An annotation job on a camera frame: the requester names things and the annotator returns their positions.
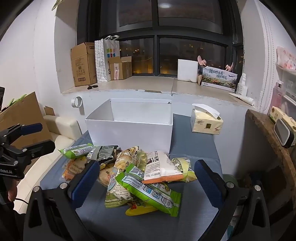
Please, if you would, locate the white plastic bottle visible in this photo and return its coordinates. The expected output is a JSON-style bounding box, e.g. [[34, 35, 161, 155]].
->
[[236, 73, 248, 96]]

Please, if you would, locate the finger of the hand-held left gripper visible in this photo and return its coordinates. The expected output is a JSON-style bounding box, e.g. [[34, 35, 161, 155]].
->
[[5, 139, 56, 163], [0, 123, 43, 144]]

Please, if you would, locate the yellow tissue pack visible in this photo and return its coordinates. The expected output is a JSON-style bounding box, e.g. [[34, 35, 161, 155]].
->
[[191, 103, 224, 135]]

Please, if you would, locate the person's left hand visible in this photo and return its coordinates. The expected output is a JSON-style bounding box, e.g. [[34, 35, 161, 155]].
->
[[7, 179, 18, 202]]

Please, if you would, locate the dark window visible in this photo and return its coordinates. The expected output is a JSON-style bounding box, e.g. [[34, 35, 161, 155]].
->
[[77, 0, 244, 78]]

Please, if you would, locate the white foam box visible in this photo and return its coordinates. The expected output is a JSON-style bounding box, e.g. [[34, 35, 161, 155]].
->
[[177, 59, 199, 83]]

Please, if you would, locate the printed landscape carton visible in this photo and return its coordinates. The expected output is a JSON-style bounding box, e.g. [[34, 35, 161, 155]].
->
[[200, 66, 238, 93]]

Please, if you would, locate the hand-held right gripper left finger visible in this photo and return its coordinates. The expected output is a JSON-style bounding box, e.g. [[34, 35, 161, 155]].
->
[[23, 160, 100, 241]]

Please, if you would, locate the white orange-striped snack packet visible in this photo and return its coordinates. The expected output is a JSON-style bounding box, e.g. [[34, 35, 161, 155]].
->
[[142, 151, 184, 185]]

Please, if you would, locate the clear storage rack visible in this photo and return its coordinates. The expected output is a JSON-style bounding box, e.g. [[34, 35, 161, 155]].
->
[[268, 64, 296, 118]]

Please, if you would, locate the black snack packet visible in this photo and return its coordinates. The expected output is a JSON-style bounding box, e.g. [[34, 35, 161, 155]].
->
[[96, 145, 120, 163]]

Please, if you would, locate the white tape roll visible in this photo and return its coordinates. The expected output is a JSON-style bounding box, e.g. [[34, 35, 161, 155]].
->
[[71, 96, 83, 108]]

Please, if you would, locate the polka-dot paper bag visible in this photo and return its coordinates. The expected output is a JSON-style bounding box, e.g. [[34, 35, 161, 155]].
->
[[94, 39, 108, 83]]

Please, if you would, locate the cream sofa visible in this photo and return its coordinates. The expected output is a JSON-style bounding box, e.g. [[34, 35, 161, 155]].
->
[[14, 115, 82, 204]]

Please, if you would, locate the large cardboard box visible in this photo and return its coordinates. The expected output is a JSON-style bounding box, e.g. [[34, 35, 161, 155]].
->
[[70, 42, 97, 87]]

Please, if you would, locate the green purple snack packet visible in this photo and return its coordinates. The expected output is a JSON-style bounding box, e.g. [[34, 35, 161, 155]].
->
[[58, 143, 97, 159]]

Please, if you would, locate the open cardboard box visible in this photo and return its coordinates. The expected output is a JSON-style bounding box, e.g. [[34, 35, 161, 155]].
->
[[108, 56, 133, 81]]

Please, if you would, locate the beige snack packet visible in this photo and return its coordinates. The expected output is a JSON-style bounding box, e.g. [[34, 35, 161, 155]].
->
[[98, 162, 116, 186]]

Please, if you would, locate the blue grey table cover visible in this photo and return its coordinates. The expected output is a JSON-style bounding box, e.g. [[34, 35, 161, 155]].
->
[[39, 113, 232, 241]]

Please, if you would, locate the white grey device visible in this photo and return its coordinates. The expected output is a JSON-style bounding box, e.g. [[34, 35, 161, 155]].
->
[[274, 118, 296, 149]]

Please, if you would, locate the round wooden side table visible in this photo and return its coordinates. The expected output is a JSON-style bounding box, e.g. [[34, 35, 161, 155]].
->
[[245, 109, 296, 200]]

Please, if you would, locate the white tube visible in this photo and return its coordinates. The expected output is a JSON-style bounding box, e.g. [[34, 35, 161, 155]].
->
[[228, 93, 255, 106]]

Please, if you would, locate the white bag with coloured squares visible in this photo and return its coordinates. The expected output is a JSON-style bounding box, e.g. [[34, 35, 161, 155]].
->
[[103, 35, 121, 81]]

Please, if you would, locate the large green snack packet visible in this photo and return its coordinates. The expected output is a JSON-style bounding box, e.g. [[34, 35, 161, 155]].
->
[[115, 163, 182, 217]]

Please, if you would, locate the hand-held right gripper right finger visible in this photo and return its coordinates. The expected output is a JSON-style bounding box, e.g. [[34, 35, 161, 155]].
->
[[194, 159, 271, 241]]

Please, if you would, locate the pale green snack packet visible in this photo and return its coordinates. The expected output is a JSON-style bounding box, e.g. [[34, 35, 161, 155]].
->
[[171, 157, 198, 183]]

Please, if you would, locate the round cracker packet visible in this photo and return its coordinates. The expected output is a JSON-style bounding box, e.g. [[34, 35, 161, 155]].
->
[[62, 158, 93, 184]]

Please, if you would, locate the pink floral box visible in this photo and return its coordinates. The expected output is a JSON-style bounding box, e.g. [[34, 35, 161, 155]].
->
[[276, 46, 296, 70]]

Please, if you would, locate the flat cardboard sheet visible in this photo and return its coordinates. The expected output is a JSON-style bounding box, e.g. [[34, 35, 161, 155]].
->
[[0, 91, 54, 150]]

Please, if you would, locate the yellow green cartoon snack packet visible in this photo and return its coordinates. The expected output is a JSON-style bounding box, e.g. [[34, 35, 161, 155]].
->
[[114, 146, 148, 186]]

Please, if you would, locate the yellow tissue box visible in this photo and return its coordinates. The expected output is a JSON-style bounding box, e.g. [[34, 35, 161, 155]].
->
[[269, 106, 296, 135]]

